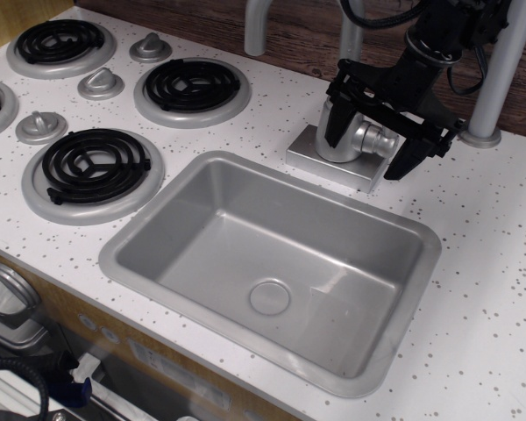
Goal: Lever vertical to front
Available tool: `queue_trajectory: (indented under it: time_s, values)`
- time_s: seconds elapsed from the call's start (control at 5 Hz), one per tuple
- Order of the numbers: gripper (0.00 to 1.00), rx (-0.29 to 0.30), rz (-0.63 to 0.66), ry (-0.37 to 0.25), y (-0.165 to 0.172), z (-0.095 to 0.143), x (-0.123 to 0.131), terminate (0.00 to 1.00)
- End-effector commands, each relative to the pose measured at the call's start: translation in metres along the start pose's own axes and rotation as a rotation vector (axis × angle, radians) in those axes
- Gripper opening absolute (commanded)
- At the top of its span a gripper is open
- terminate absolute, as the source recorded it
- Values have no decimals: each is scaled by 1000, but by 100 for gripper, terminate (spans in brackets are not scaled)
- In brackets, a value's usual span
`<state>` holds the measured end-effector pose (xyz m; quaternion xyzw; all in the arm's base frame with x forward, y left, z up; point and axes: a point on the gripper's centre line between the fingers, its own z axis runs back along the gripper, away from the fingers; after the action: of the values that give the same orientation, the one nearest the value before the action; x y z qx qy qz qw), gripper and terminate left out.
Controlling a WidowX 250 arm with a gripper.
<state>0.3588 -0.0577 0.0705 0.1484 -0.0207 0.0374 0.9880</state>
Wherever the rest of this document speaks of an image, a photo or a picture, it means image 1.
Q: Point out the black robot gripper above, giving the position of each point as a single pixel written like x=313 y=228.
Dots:
x=400 y=97

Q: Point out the silver faucet lever handle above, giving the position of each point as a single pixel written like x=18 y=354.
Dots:
x=378 y=140

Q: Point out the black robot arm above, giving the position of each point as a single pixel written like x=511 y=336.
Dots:
x=468 y=25

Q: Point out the silver faucet with base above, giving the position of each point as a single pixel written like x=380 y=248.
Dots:
x=354 y=152

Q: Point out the grey support pole with flange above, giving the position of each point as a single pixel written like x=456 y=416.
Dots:
x=481 y=130

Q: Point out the grey toy sink basin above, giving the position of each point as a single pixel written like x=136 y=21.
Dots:
x=320 y=284

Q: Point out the black coil burner centre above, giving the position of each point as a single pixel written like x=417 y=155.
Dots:
x=191 y=93

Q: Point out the black coil burner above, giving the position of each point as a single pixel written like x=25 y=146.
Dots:
x=59 y=49
x=191 y=93
x=92 y=176

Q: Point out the grey stove knob top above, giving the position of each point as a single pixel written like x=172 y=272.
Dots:
x=150 y=49

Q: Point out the grey stove knob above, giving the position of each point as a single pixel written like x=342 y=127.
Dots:
x=41 y=128
x=150 y=49
x=101 y=85

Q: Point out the grey stove knob middle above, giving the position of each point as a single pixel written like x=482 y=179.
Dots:
x=101 y=85

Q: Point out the black coil burner front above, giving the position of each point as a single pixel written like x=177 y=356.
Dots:
x=92 y=176

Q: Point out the black coil burner top left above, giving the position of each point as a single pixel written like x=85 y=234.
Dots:
x=59 y=49

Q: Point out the grey stove knob lower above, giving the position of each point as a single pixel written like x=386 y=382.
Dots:
x=41 y=128

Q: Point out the silver oven dial front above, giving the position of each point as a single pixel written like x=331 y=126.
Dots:
x=18 y=299

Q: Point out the silver oven door handle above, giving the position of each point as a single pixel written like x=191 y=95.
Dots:
x=27 y=338

